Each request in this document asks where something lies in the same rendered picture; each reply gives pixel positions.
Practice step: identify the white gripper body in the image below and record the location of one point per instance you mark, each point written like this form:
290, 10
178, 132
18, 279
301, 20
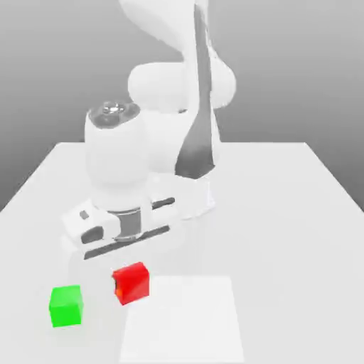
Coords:
125, 244

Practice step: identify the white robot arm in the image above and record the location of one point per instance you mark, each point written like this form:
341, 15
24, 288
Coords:
119, 159

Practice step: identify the small red cube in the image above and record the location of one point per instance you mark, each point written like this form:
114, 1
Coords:
133, 284

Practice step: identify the small green cube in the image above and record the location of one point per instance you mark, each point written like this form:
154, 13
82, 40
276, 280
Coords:
66, 307

